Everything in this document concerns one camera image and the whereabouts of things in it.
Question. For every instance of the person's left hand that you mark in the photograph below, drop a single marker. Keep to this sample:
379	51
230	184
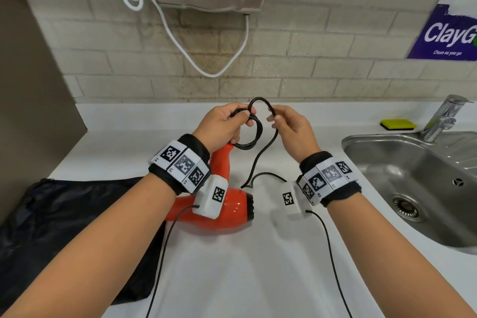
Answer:
216	127

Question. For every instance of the orange hair dryer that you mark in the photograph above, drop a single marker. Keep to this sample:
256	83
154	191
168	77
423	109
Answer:
236	213

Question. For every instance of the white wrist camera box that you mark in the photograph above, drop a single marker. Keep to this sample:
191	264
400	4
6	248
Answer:
210	198
292	200

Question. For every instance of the chrome faucet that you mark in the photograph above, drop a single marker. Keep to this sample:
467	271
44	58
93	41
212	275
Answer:
441	120

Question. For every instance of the stainless steel sink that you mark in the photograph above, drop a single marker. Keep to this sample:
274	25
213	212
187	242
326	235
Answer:
402	172

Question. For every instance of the purple wall sign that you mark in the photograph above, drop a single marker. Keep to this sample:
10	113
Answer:
447	30

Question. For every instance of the black fabric bag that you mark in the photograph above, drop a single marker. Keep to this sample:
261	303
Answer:
56	232

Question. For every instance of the person's right hand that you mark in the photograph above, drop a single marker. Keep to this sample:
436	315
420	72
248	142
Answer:
296	135

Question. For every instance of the person's right forearm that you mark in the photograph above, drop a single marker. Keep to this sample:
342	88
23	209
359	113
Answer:
391	258

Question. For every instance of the person's left thumb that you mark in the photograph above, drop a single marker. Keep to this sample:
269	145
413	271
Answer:
240	109

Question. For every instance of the yellow green sponge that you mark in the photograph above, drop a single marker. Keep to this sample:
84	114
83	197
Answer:
398	124

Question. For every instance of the black wristband with marker tiles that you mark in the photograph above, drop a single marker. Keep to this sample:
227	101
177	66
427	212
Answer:
182	165
328	176

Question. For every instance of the person's right thumb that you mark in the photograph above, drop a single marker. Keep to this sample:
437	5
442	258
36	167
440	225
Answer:
280	109

